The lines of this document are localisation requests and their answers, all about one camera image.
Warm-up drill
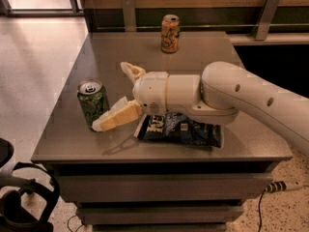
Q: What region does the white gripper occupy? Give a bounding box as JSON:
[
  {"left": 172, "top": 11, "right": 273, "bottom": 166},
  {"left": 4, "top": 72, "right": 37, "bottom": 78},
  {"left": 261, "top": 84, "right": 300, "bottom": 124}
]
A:
[{"left": 92, "top": 62, "right": 169, "bottom": 131}]

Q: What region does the green soda can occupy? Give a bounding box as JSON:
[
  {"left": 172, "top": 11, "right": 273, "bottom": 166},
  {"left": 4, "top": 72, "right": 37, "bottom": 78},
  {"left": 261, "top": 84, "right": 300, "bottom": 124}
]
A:
[{"left": 77, "top": 79, "right": 109, "bottom": 128}]

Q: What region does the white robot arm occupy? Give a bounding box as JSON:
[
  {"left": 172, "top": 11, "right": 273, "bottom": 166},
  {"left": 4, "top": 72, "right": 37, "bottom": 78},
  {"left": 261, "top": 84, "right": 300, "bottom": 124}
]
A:
[{"left": 92, "top": 62, "right": 309, "bottom": 155}]

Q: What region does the orange soda can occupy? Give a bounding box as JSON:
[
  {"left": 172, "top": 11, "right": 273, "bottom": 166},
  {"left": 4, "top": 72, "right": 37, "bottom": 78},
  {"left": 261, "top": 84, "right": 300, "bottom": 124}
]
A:
[{"left": 161, "top": 14, "right": 180, "bottom": 53}]

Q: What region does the blue kettle chips bag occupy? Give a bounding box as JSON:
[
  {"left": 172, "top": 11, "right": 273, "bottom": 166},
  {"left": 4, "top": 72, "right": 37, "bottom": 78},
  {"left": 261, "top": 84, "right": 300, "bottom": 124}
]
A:
[{"left": 134, "top": 112, "right": 224, "bottom": 148}]

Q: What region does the grey drawer cabinet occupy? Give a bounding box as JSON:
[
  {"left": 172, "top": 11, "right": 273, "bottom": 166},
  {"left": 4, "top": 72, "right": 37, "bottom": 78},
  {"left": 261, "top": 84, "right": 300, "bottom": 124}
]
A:
[{"left": 32, "top": 32, "right": 292, "bottom": 232}]

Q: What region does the white power strip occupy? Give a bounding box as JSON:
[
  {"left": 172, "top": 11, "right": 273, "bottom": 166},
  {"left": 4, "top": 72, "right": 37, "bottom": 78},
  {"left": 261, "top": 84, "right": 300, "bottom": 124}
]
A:
[{"left": 264, "top": 180, "right": 304, "bottom": 194}]

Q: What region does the left metal bracket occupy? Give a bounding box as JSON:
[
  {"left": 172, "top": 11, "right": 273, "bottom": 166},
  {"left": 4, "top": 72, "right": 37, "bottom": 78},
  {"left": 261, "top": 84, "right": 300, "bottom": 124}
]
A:
[{"left": 122, "top": 0, "right": 137, "bottom": 32}]

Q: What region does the metal bracket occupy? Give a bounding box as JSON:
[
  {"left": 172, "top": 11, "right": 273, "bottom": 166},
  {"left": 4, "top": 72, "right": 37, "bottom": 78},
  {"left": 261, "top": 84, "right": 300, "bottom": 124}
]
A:
[
  {"left": 251, "top": 0, "right": 280, "bottom": 41},
  {"left": 122, "top": 0, "right": 137, "bottom": 32}
]

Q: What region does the black power cable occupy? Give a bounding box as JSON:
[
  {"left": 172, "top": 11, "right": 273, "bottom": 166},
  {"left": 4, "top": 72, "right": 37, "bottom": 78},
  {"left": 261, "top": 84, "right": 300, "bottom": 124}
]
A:
[{"left": 257, "top": 189, "right": 267, "bottom": 232}]

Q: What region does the right metal bracket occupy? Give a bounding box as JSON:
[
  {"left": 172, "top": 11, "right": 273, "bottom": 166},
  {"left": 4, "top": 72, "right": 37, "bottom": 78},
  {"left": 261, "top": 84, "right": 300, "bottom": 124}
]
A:
[{"left": 251, "top": 0, "right": 280, "bottom": 41}]

